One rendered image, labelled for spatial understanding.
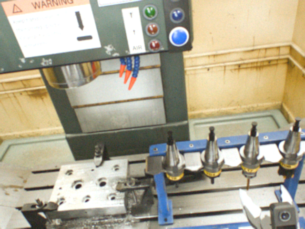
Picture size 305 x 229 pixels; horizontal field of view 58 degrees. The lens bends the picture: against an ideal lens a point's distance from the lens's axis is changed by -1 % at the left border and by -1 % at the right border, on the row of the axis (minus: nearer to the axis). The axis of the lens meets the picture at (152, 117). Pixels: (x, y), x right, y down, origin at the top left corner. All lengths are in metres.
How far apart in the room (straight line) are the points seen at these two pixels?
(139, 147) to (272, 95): 0.96
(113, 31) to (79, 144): 1.14
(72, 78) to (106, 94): 0.62
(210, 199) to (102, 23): 0.79
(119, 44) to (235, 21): 1.19
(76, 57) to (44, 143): 1.59
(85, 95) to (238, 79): 0.98
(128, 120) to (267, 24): 0.94
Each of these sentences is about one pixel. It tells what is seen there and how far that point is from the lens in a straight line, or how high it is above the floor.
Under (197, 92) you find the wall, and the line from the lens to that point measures 1.84.
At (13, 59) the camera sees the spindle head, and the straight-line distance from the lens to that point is 0.63.
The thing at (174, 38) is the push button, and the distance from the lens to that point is 0.54.
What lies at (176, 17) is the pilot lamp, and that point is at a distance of 0.53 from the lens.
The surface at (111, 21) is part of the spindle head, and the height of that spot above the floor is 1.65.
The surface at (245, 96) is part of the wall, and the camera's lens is 1.93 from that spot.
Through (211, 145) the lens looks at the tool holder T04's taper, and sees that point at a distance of 0.76.
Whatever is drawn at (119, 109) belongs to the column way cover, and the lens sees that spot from 1.41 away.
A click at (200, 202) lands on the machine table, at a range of 1.11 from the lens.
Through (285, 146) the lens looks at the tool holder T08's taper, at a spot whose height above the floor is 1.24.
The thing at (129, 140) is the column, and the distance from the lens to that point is 1.56.
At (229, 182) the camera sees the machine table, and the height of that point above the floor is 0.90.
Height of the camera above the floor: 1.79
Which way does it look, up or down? 36 degrees down
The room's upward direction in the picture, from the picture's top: 10 degrees counter-clockwise
